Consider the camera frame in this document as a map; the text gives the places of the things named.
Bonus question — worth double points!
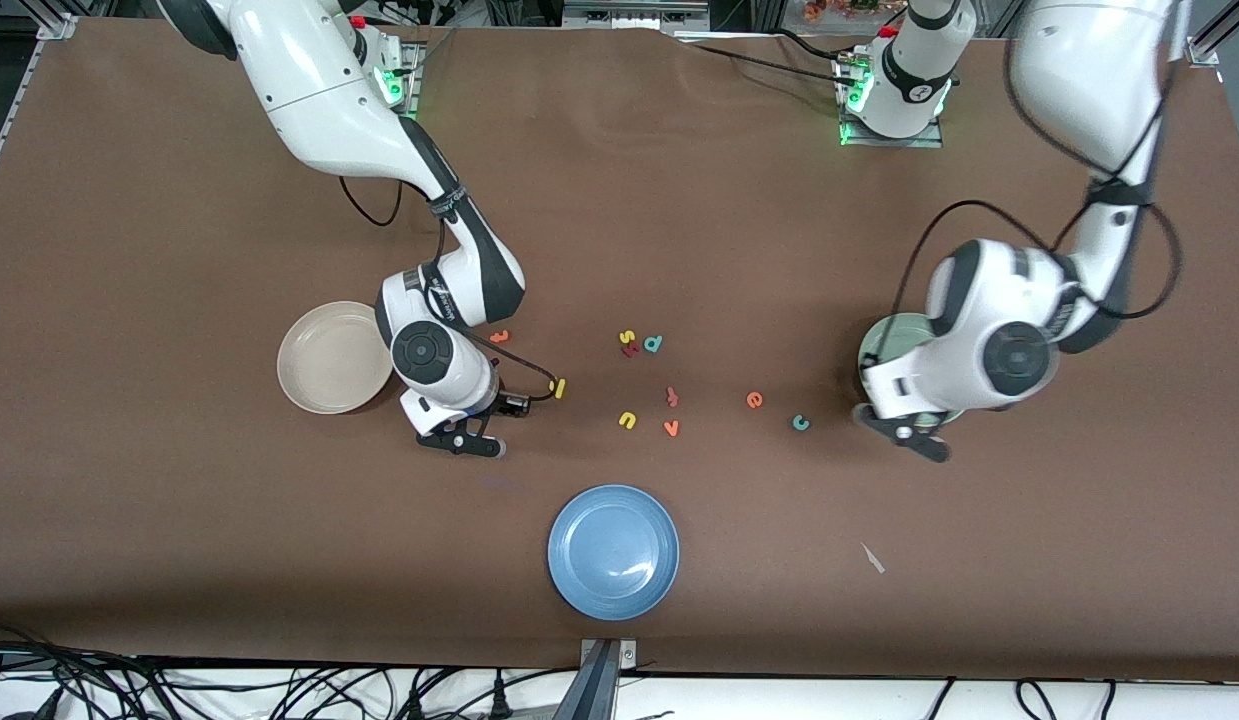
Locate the aluminium frame profile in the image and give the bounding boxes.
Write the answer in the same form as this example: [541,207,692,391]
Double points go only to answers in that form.
[0,0,82,196]
[1184,0,1239,69]

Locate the grey metal box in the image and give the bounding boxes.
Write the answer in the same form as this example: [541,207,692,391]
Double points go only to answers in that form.
[564,0,711,30]

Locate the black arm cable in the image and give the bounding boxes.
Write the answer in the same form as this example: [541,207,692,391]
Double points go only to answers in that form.
[874,40,1185,366]
[337,175,565,406]

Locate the blue round plate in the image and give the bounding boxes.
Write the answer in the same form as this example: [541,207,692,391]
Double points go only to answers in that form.
[547,484,681,622]

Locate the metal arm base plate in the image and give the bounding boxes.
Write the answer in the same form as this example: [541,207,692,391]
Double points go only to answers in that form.
[837,50,946,150]
[374,40,423,126]

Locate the beige round plate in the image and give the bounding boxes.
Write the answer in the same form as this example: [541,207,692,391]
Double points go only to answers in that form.
[276,300,395,415]

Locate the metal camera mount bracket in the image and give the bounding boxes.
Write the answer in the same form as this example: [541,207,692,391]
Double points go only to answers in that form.
[551,637,639,720]

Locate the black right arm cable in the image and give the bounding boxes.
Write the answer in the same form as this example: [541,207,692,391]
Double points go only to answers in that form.
[337,175,565,406]

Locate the green round plate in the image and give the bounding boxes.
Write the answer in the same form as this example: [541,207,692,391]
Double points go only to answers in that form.
[857,313,970,429]

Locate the brown table cover sheet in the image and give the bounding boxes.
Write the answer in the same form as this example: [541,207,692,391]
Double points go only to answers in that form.
[0,15,1239,683]

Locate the black table cable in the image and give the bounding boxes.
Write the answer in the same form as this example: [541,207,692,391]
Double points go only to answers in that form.
[764,28,860,63]
[679,40,852,87]

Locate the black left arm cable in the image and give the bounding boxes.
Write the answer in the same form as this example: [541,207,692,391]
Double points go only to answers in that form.
[874,40,1185,366]

